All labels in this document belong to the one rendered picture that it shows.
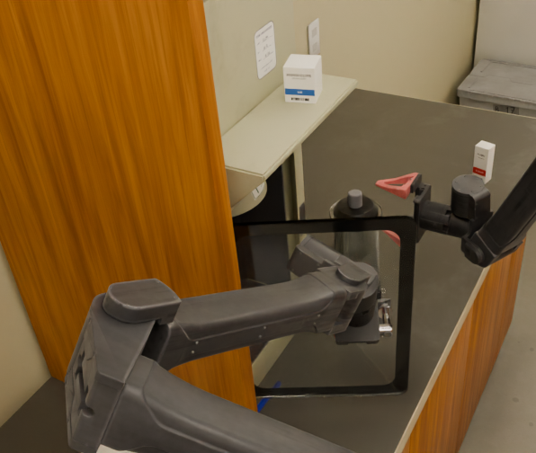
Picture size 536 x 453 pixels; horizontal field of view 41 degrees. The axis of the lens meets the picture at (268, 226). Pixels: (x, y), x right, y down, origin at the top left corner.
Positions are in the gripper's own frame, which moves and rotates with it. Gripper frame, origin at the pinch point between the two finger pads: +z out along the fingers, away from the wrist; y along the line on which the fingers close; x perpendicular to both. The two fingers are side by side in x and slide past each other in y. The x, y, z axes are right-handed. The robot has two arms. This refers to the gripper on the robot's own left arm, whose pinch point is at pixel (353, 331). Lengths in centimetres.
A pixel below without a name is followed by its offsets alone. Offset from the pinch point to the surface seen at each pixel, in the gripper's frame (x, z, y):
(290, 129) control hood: -8.5, -23.6, -23.1
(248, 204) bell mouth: -16.8, -3.7, -22.5
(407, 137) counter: 24, 67, -86
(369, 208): 5.8, 16.3, -32.6
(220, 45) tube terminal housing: -17.8, -34.7, -30.2
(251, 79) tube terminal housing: -14.4, -24.5, -32.5
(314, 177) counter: -5, 59, -68
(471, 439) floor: 44, 137, -13
